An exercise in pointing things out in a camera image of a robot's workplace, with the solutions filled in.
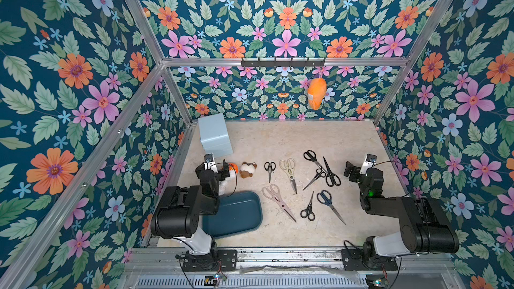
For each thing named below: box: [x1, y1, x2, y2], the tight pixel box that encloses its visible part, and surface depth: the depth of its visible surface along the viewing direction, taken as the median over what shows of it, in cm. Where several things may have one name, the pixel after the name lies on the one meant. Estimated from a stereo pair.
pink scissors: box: [261, 183, 297, 223], surface depth 93 cm
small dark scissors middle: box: [302, 167, 326, 191], surface depth 100 cm
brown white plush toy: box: [239, 161, 258, 179], surface depth 98 cm
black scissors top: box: [303, 149, 328, 175], surface depth 106 cm
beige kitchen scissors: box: [279, 157, 298, 195], surface depth 103 cm
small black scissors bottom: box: [299, 190, 316, 222], surface depth 87 cm
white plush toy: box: [218, 169, 237, 197], surface depth 94 cm
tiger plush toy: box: [228, 162, 239, 174], surface depth 98 cm
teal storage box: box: [201, 191, 264, 239], surface depth 86 cm
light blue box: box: [198, 113, 233, 158], surface depth 97 cm
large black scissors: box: [322, 156, 342, 187], surface depth 98 cm
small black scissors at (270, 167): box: [263, 161, 277, 184], surface depth 103 cm
